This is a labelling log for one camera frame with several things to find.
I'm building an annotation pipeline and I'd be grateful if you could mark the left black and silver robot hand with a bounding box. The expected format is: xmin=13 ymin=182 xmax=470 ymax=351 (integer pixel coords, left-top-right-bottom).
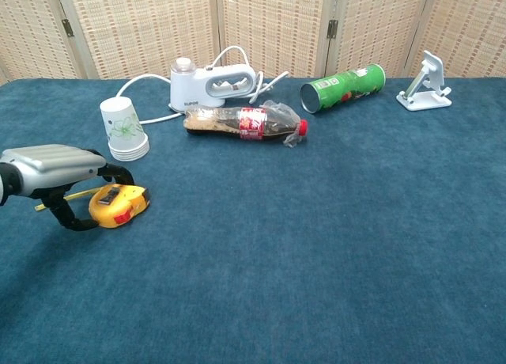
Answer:
xmin=0 ymin=143 xmax=135 ymax=232

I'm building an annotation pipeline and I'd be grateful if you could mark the yellow tape measure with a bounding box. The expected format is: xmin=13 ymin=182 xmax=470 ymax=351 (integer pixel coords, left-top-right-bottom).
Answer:
xmin=34 ymin=183 xmax=151 ymax=229

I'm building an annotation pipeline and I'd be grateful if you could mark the white paper cup stack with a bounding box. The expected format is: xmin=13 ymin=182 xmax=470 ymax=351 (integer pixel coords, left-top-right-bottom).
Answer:
xmin=99 ymin=96 xmax=151 ymax=162

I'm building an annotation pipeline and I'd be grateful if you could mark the bamboo folding screen panel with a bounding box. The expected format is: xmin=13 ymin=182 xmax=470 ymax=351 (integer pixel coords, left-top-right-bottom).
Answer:
xmin=402 ymin=0 xmax=506 ymax=79
xmin=215 ymin=0 xmax=341 ymax=79
xmin=0 ymin=0 xmax=84 ymax=84
xmin=53 ymin=0 xmax=222 ymax=80
xmin=323 ymin=0 xmax=432 ymax=79

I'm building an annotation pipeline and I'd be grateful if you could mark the white handheld garment steamer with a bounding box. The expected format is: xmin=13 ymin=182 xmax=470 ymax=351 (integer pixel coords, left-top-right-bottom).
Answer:
xmin=168 ymin=57 xmax=258 ymax=112

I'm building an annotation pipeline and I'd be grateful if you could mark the crushed cola bottle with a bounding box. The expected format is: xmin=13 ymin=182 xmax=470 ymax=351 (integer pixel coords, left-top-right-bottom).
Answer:
xmin=183 ymin=99 xmax=309 ymax=148

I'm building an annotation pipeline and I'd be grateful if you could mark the blue table cloth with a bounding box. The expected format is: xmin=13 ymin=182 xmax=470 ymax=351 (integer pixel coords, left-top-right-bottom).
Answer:
xmin=0 ymin=77 xmax=506 ymax=364

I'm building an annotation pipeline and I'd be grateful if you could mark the green chips can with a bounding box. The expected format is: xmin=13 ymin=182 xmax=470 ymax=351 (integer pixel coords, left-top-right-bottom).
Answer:
xmin=300 ymin=63 xmax=387 ymax=115

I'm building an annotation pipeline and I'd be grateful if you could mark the white phone stand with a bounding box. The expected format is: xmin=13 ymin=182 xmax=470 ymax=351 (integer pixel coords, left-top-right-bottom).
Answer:
xmin=396 ymin=50 xmax=453 ymax=112

